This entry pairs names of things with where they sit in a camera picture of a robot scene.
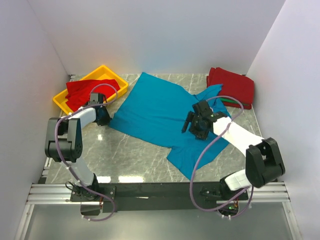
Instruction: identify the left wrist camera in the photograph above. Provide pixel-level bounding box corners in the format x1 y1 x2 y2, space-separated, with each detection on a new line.
87 92 106 106

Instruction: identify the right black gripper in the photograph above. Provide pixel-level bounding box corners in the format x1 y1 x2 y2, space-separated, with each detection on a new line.
181 111 209 142

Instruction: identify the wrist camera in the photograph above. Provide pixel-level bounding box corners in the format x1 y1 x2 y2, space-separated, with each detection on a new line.
87 92 106 106
192 100 213 117

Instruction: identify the folded green shirt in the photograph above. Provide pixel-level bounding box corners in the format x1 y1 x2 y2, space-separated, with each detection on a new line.
220 97 238 104

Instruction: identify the red t shirt in tray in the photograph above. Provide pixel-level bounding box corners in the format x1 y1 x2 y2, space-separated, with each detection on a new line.
65 79 120 112

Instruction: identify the yellow plastic tray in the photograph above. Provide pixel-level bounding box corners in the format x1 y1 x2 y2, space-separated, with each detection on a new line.
52 65 129 114

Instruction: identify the folded dark red shirt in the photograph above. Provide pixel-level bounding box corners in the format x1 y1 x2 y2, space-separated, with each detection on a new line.
206 67 255 109

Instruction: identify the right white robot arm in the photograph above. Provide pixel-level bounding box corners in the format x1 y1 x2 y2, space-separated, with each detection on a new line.
182 100 286 200

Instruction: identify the black base beam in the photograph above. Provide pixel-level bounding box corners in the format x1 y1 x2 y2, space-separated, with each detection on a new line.
69 181 251 214

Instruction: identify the blue t shirt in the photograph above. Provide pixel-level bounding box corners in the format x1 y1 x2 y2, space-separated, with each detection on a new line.
109 72 228 179

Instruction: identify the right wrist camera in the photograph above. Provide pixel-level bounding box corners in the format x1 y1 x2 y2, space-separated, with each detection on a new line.
192 100 213 117

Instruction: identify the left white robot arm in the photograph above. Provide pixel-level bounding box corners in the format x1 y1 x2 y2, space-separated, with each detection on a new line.
44 104 112 201

